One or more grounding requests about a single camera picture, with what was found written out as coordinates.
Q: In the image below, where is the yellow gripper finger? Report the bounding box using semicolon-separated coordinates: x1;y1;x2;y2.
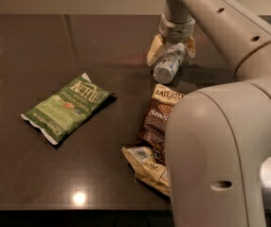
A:
184;37;196;58
147;34;166;66

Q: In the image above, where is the green Kettle chips bag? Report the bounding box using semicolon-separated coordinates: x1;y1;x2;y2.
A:
21;73;111;146

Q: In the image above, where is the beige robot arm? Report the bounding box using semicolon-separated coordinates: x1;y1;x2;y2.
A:
159;0;271;227

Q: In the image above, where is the brown Late July chips bag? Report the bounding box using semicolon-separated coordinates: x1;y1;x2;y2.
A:
121;84;184;197

